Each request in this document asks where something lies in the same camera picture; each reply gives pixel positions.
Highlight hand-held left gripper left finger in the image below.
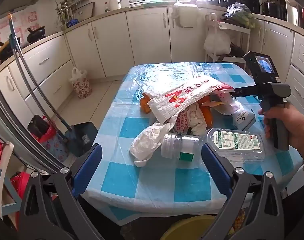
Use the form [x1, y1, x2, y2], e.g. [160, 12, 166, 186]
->
[18, 144, 103, 240]

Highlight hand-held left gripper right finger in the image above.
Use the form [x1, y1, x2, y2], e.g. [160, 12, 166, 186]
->
[201, 142, 286, 240]

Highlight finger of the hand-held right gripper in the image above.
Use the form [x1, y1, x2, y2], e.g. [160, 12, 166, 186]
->
[229, 86, 264, 98]

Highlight white paper bag red print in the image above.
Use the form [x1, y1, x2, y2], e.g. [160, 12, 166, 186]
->
[147, 76, 235, 125]

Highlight yellow plastic bin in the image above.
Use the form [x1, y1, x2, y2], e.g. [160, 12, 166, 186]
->
[159, 215, 235, 240]

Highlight small orange peel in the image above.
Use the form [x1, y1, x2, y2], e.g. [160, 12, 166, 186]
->
[140, 93, 153, 114]

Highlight person's right hand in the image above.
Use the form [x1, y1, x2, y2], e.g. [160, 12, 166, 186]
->
[258, 102, 304, 166]

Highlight clear bottle with white label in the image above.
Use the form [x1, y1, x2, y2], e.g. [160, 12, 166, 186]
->
[217, 96, 255, 131]

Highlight table with blue checked cloth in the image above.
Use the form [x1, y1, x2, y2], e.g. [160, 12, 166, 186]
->
[80, 62, 304, 227]

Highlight clear bottle with green label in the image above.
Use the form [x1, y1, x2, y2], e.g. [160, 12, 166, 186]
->
[206, 127, 266, 163]

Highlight floral fabric basket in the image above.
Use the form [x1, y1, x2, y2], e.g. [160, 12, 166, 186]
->
[39, 130, 70, 163]

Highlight black pan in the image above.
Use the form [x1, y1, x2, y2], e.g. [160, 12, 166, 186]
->
[217, 42, 245, 58]

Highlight white plastic bag on trolley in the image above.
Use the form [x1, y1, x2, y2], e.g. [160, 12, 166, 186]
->
[204, 26, 231, 54]

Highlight white storage trolley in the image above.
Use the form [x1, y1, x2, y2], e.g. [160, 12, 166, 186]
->
[205, 12, 251, 64]

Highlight black pouch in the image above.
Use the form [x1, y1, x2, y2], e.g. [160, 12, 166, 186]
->
[27, 115, 50, 138]

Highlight bag of green vegetables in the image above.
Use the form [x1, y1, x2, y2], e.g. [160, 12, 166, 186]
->
[222, 2, 256, 29]

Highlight floral shopping bag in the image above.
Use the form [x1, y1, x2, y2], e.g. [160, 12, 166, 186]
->
[68, 67, 93, 99]

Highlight white blue-edged rack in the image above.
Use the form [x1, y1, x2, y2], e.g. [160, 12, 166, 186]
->
[0, 141, 25, 220]

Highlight white and red appliance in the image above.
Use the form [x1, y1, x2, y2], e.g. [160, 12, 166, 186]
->
[284, 0, 304, 32]

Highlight white plastic bag on cabinet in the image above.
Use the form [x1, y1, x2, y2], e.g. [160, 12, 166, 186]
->
[172, 2, 199, 28]

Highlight cream kitchen base cabinets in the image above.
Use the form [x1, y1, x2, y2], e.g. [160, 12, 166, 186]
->
[0, 4, 304, 140]

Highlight black cooking pot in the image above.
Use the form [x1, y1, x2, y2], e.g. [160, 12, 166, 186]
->
[0, 41, 18, 62]

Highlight black clay pot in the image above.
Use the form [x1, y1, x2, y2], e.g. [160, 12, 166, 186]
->
[26, 26, 47, 43]

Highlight metal utensil rack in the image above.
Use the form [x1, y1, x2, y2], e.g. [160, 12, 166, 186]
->
[55, 0, 95, 26]

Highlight dark dustpan with long handle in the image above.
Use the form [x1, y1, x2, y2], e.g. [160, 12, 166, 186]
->
[14, 36, 98, 158]

